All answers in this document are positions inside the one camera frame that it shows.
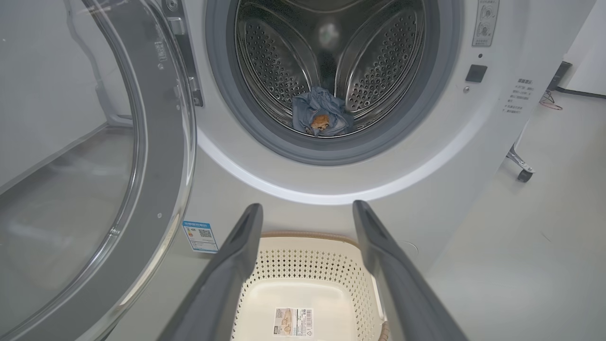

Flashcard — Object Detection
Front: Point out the blue energy label sticker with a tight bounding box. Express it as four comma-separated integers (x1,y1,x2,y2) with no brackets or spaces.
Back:
182,220,219,254

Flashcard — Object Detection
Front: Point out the white partition panel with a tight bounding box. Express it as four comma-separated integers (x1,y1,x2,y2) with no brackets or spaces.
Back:
0,0,135,190

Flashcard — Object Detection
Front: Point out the paper product label in basket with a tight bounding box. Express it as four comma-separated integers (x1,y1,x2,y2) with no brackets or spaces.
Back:
274,308,314,338

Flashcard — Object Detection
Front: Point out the grey caution pictogram sticker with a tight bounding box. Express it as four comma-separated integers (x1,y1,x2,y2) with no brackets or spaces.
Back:
471,0,500,47

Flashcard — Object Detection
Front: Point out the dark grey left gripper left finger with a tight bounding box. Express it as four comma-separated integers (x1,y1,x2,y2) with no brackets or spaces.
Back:
156,204,264,341

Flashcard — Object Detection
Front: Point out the metal caster leg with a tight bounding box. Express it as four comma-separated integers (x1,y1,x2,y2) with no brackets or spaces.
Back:
506,144,536,183

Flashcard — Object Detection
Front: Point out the cream perforated basket brown rim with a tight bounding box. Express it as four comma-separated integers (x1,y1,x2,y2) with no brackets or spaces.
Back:
231,231,391,341

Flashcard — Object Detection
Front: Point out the washing machine door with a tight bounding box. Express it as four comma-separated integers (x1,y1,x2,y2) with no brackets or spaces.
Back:
0,0,197,341

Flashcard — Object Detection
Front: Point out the white front-load washing machine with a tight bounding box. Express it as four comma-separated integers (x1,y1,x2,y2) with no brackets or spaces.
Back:
102,0,597,341

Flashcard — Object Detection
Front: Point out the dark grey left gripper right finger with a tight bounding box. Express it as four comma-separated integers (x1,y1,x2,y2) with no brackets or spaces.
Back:
353,200,469,341

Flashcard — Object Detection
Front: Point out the blue printed garment white lining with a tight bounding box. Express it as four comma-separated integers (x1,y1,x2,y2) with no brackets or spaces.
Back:
292,87,355,138

